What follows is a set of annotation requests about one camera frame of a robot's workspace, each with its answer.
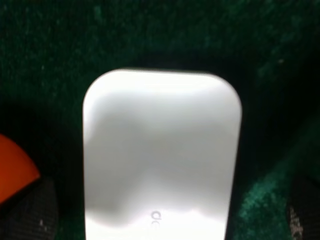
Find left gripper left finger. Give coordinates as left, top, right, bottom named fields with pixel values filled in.
left=0, top=178, right=59, bottom=240

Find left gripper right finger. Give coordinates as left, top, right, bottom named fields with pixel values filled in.
left=286, top=176, right=320, bottom=240

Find white rectangular box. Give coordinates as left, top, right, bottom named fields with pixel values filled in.
left=82, top=68, right=242, bottom=240

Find orange fruit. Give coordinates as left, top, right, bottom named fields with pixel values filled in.
left=0, top=134, right=41, bottom=203

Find green felt table mat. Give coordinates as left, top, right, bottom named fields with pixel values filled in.
left=0, top=0, right=320, bottom=240

